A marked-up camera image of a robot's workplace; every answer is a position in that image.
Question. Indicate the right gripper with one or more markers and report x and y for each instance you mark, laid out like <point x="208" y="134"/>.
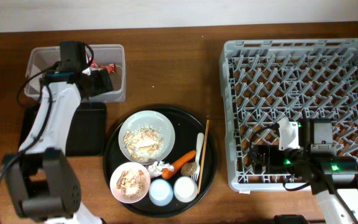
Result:
<point x="271" y="152"/>

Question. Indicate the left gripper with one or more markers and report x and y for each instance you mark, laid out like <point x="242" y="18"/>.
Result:
<point x="103" y="77"/>

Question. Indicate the red snack wrapper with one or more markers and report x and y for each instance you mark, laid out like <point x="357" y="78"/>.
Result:
<point x="111" y="68"/>

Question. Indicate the grey plate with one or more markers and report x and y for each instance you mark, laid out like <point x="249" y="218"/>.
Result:
<point x="150" y="119"/>

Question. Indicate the rice and nut scraps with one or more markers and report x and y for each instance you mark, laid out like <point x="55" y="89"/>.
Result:
<point x="144" y="144"/>

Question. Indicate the white cup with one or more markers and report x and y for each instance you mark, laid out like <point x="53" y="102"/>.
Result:
<point x="185" y="189"/>

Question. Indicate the orange carrot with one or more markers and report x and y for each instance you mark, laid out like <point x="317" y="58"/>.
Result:
<point x="178" y="164"/>

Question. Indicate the pink bowl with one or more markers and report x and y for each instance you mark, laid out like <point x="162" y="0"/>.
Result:
<point x="130" y="182"/>

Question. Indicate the light blue cup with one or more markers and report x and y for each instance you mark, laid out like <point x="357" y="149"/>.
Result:
<point x="160" y="192"/>

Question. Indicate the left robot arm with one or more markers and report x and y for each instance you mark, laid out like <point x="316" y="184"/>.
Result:
<point x="41" y="182"/>

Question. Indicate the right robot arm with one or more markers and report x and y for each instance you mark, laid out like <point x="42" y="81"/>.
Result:
<point x="305" y="149"/>

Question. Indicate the clear plastic waste bin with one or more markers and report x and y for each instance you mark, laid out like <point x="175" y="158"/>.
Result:
<point x="110" y="57"/>

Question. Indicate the grey dishwasher rack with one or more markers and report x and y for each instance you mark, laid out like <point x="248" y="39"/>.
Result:
<point x="263" y="81"/>

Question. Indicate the black rectangular tray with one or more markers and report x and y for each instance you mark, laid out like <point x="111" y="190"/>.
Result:
<point x="84" y="136"/>

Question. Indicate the wooden chopstick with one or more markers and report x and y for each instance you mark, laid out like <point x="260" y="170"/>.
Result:
<point x="203" y="152"/>

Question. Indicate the white plastic fork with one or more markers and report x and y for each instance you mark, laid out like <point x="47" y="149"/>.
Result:
<point x="199" y="146"/>

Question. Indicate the round black serving tray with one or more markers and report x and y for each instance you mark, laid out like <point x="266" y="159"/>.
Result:
<point x="186" y="128"/>

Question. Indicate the small crumpled white tissue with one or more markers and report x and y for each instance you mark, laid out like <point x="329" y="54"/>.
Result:
<point x="156" y="169"/>

